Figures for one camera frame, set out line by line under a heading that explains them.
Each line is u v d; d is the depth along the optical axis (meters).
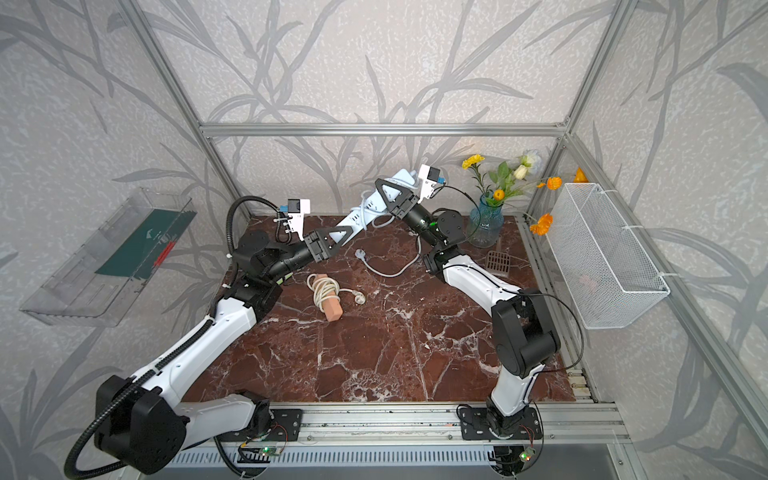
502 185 0.99
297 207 0.62
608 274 0.61
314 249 0.60
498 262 1.05
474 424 0.73
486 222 1.02
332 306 0.89
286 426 0.73
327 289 0.91
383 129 1.83
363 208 0.64
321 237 0.61
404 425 0.75
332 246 0.61
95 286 0.64
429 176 0.66
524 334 0.47
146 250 0.68
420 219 0.66
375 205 0.67
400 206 0.64
